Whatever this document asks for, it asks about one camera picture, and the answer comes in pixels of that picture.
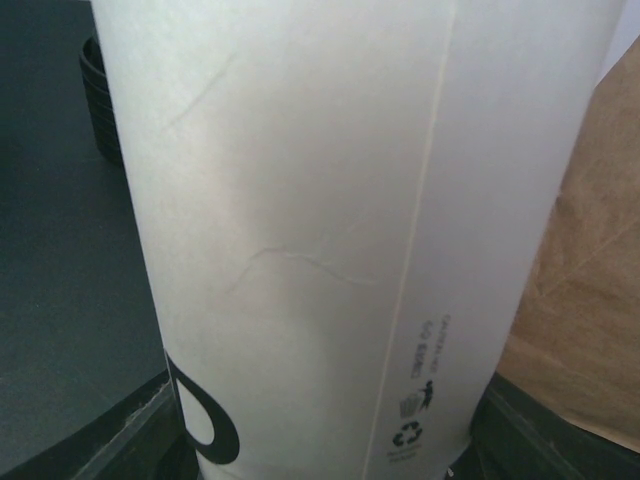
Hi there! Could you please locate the black lid stack left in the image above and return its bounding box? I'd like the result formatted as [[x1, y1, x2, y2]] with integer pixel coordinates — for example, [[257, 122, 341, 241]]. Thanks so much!
[[79, 35, 123, 165]]

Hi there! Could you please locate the brown kraft paper bag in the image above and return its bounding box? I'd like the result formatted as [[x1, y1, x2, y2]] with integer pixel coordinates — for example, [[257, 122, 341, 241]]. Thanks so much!
[[498, 45, 639, 450]]

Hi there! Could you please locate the white paper cup black print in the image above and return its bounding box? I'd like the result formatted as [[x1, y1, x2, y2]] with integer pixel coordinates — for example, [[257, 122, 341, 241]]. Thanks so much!
[[92, 1, 623, 479]]

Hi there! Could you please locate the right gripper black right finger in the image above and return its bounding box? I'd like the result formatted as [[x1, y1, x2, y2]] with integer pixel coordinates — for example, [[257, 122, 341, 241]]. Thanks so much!
[[444, 374, 639, 479]]

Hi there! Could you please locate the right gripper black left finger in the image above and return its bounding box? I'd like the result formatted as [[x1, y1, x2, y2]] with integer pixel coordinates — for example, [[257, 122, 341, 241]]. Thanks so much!
[[1, 371, 200, 479]]

